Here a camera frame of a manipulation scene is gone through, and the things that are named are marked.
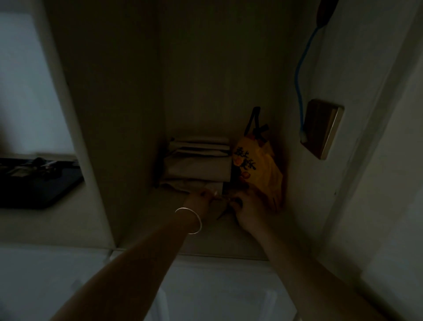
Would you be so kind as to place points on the person's left hand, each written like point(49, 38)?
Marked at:
point(198, 205)

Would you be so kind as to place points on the person's right hand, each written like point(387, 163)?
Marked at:
point(251, 211)

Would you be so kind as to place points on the person's left fingers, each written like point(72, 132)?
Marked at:
point(211, 194)

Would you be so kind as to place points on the person's right fingers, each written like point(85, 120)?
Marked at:
point(237, 202)

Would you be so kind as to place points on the person's left forearm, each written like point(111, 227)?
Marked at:
point(132, 271)

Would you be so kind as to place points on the person's right forearm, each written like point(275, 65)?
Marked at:
point(304, 277)

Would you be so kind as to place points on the stack of folded beige cloths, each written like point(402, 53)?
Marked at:
point(198, 165)

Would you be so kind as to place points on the yellow printed tote bag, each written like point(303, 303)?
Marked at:
point(259, 168)

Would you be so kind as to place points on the white cabinet niche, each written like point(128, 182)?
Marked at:
point(211, 99)

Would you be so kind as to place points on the black tray with items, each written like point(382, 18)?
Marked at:
point(36, 180)

